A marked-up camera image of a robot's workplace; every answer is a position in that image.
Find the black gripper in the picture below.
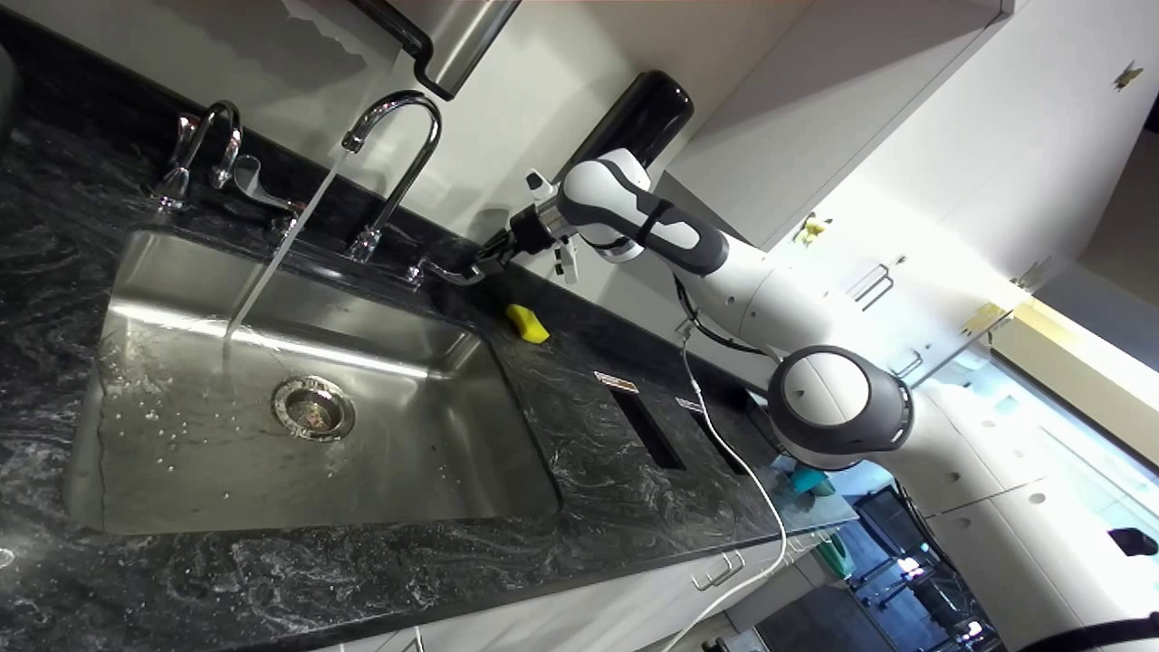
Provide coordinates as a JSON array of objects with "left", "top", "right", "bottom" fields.
[{"left": 468, "top": 195, "right": 567, "bottom": 281}]

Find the chrome tap handle lever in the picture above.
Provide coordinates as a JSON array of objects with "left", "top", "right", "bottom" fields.
[{"left": 403, "top": 253, "right": 484, "bottom": 293}]

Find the yellow sponge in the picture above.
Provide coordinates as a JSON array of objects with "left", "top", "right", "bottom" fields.
[{"left": 503, "top": 301, "right": 559, "bottom": 352}]

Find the chrome gooseneck faucet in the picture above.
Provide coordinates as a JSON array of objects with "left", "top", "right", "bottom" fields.
[{"left": 340, "top": 88, "right": 448, "bottom": 265}]

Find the black soap dispenser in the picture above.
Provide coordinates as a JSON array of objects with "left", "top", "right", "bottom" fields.
[{"left": 575, "top": 66, "right": 699, "bottom": 187}]

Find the running water stream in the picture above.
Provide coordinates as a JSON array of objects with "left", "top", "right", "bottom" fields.
[{"left": 220, "top": 142, "right": 351, "bottom": 373}]

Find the steel paper towel dispenser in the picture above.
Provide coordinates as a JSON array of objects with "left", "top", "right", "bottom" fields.
[{"left": 349, "top": 0, "right": 525, "bottom": 105}]

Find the stainless steel sink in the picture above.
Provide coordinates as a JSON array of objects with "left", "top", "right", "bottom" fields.
[{"left": 65, "top": 223, "right": 564, "bottom": 542}]

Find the round metal sink drain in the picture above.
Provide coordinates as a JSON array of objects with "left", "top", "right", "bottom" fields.
[{"left": 267, "top": 373, "right": 358, "bottom": 445}]

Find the chrome side lever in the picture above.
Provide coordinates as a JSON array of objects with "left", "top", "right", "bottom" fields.
[{"left": 229, "top": 153, "right": 309, "bottom": 236}]

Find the small chrome faucet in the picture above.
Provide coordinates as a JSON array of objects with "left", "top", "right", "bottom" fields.
[{"left": 148, "top": 97, "right": 250, "bottom": 219}]

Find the white base cabinet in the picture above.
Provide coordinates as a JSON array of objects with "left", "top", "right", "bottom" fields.
[{"left": 320, "top": 519, "right": 847, "bottom": 652}]

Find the white upper cabinet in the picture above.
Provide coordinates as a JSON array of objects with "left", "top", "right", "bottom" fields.
[{"left": 666, "top": 0, "right": 1018, "bottom": 253}]

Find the teal object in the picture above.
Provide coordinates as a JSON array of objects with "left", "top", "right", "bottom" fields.
[{"left": 781, "top": 463, "right": 843, "bottom": 508}]

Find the white tall cabinet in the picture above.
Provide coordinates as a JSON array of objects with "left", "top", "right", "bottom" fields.
[{"left": 770, "top": 0, "right": 1159, "bottom": 409}]

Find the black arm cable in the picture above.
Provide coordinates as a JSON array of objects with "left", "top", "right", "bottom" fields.
[{"left": 666, "top": 268, "right": 779, "bottom": 363}]

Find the white cable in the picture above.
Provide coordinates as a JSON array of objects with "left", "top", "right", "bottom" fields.
[{"left": 659, "top": 313, "right": 792, "bottom": 652}]

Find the silver tall cabinet handle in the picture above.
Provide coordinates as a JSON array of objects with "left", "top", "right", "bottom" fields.
[{"left": 843, "top": 259, "right": 900, "bottom": 313}]

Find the silver base cabinet handle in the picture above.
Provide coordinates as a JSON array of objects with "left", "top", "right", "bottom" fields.
[
  {"left": 385, "top": 619, "right": 436, "bottom": 652},
  {"left": 688, "top": 548, "right": 753, "bottom": 594}
]

